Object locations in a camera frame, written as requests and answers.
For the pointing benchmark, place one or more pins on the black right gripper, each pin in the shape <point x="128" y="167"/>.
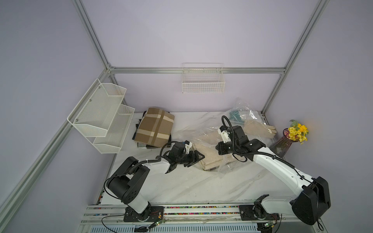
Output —
<point x="221" y="149"/>

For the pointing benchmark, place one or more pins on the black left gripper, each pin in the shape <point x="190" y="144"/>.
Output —
<point x="195" y="152"/>

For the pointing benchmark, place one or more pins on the plain beige knit scarf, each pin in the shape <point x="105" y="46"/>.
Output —
<point x="215" y="162"/>

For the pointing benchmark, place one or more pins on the clear plastic vacuum bag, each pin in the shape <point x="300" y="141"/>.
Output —
<point x="209" y="133"/>

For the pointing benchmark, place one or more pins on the brown beige plaid scarf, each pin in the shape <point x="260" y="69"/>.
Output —
<point x="156" y="126"/>

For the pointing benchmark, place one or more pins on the grey white checked scarf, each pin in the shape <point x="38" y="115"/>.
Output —
<point x="140" y="137"/>

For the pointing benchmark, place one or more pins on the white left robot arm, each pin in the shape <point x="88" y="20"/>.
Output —
<point x="127" y="181"/>

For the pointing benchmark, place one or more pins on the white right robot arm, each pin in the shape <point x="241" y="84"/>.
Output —
<point x="311" y="196"/>

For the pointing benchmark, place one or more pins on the small bag with green item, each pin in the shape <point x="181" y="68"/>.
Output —
<point x="241" y="112"/>

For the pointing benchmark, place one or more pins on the cream knitted gloves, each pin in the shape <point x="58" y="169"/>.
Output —
<point x="253" y="127"/>

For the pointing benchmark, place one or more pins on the dark glass flower vase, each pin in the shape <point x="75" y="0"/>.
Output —
<point x="281" y="146"/>

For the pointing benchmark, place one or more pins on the yellow flower bouquet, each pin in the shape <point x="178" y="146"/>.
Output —
<point x="297" y="132"/>

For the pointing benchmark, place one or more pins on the white two-tier mesh shelf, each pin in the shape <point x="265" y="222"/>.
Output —
<point x="102" y="118"/>

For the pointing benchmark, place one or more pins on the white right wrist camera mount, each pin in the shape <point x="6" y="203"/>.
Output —
<point x="224" y="135"/>

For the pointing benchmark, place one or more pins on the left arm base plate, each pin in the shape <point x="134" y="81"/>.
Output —
<point x="150" y="214"/>

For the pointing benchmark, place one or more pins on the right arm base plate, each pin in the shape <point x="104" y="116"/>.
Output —
<point x="247" y="212"/>

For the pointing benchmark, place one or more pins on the white wire wall basket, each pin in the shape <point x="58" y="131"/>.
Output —
<point x="203" y="78"/>

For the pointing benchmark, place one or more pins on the aluminium frame rails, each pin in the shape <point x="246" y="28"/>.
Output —
<point x="17" y="197"/>

